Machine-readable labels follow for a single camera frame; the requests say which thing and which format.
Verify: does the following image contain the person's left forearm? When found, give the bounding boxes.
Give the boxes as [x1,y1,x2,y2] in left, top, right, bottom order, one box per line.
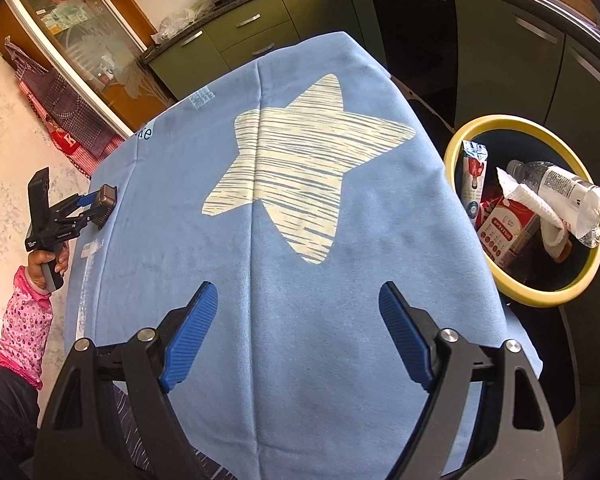
[0,266,55,480]

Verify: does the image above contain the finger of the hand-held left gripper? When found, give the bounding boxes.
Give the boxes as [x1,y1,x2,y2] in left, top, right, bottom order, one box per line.
[55,193,99,216]
[60,214,104,239]

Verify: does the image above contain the white paper towel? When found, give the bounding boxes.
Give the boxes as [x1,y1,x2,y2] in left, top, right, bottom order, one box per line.
[495,167,573,263]

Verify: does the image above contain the red and white medicine box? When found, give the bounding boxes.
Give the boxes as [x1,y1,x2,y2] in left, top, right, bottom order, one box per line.
[477,195,541,271]

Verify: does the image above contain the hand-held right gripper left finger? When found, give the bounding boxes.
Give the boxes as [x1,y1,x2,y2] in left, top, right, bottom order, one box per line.
[32,281,219,480]

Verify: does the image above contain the glass sliding door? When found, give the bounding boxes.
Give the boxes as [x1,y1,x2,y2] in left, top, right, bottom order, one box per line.
[10,0,176,137]

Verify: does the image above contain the red checked apron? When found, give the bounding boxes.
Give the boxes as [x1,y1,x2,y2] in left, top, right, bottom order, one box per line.
[17,77,116,178]

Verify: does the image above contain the blue star tablecloth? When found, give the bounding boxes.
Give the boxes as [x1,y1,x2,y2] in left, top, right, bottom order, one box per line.
[64,31,543,480]

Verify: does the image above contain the green lower cabinets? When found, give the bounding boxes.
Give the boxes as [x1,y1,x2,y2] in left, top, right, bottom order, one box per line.
[147,0,600,196]

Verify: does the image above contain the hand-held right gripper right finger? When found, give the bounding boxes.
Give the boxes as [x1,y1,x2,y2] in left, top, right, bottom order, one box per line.
[378,281,566,480]

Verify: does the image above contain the clear water bottle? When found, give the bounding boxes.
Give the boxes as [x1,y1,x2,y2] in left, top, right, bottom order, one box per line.
[506,159,600,250]

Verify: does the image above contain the purple checked apron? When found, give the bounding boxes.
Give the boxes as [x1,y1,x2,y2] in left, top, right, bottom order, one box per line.
[5,35,126,161]

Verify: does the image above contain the plastic bags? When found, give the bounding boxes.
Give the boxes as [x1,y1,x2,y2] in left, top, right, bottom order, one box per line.
[152,7,206,44]

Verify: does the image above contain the yellow rimmed blue bin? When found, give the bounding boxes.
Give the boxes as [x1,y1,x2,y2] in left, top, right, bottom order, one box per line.
[443,115,600,308]

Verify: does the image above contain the person's left hand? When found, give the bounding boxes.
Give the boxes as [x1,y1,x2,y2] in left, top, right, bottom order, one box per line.
[27,242,71,292]

